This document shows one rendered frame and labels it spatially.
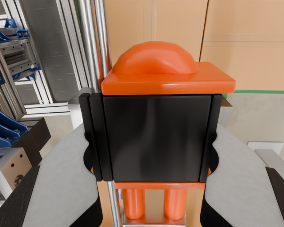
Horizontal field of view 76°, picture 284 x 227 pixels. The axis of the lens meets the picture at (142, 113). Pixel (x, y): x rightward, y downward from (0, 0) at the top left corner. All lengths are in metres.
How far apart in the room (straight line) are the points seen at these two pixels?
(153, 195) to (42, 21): 1.13
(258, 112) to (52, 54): 1.53
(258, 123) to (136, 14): 1.34
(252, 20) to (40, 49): 1.07
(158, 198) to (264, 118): 1.60
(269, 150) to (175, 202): 1.79
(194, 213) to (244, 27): 0.68
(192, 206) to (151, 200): 0.42
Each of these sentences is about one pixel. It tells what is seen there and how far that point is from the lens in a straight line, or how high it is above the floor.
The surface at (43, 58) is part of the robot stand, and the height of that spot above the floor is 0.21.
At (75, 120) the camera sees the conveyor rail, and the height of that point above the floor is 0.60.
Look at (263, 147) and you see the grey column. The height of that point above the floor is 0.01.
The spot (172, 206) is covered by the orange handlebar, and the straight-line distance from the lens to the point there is 0.19.
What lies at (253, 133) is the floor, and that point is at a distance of 1.80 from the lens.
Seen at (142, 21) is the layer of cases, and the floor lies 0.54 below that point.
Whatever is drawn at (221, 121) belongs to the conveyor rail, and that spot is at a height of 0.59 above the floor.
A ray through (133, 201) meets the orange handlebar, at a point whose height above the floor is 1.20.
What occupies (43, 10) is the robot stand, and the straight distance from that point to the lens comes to 1.22.
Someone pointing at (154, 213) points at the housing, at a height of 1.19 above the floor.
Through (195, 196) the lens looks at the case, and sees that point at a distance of 0.59.
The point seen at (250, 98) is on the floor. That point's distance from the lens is 1.62.
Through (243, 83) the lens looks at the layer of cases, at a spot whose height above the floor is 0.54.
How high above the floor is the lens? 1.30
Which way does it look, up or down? 62 degrees down
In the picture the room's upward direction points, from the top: 177 degrees counter-clockwise
